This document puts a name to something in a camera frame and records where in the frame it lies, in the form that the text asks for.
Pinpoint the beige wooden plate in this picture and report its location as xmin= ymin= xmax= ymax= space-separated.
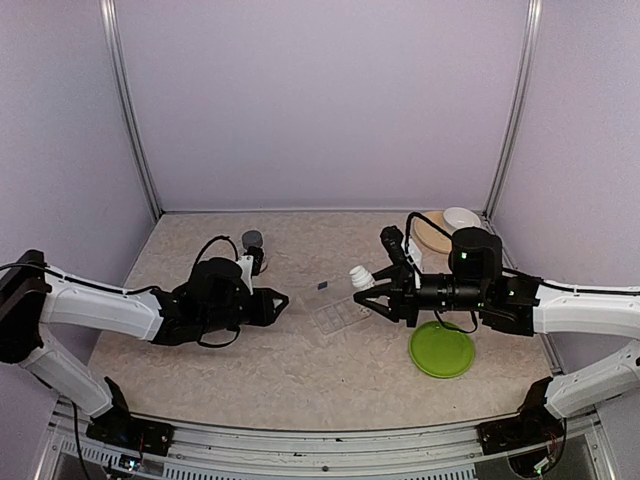
xmin=412 ymin=211 xmax=451 ymax=254

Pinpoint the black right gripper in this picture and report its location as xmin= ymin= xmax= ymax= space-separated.
xmin=355 ymin=262 xmax=489 ymax=327

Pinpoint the left aluminium frame post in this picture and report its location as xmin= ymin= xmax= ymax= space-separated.
xmin=99 ymin=0 xmax=164 ymax=223

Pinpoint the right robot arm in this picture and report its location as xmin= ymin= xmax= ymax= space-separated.
xmin=353 ymin=226 xmax=639 ymax=444

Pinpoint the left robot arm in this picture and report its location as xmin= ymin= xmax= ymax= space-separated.
xmin=1 ymin=250 xmax=289 ymax=445

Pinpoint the aluminium frame post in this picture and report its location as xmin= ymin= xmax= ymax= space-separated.
xmin=99 ymin=0 xmax=164 ymax=223
xmin=483 ymin=0 xmax=543 ymax=223

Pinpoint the grey-capped orange pill bottle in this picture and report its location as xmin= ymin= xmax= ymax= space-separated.
xmin=241 ymin=230 xmax=267 ymax=276

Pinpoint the right aluminium frame post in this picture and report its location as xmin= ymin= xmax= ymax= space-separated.
xmin=483 ymin=0 xmax=543 ymax=223

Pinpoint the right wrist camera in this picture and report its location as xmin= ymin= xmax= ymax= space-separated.
xmin=380 ymin=225 xmax=421 ymax=273

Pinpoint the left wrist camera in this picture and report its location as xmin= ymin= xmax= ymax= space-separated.
xmin=237 ymin=246 xmax=265 ymax=278

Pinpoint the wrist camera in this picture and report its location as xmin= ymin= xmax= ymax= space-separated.
xmin=237 ymin=246 xmax=265 ymax=278
xmin=380 ymin=225 xmax=421 ymax=273

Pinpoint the clear plastic pill organizer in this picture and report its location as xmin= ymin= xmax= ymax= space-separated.
xmin=300 ymin=277 xmax=372 ymax=335

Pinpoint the green plate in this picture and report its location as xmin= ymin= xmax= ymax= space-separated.
xmin=408 ymin=321 xmax=476 ymax=379

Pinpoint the small white pill bottle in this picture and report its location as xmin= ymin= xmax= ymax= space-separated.
xmin=349 ymin=265 xmax=376 ymax=291

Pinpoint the white ceramic bowl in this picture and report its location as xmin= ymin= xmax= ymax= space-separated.
xmin=442 ymin=207 xmax=482 ymax=233

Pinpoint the front aluminium rail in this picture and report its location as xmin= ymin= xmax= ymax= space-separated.
xmin=33 ymin=400 xmax=615 ymax=479

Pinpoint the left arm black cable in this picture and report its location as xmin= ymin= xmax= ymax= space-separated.
xmin=192 ymin=235 xmax=241 ymax=349

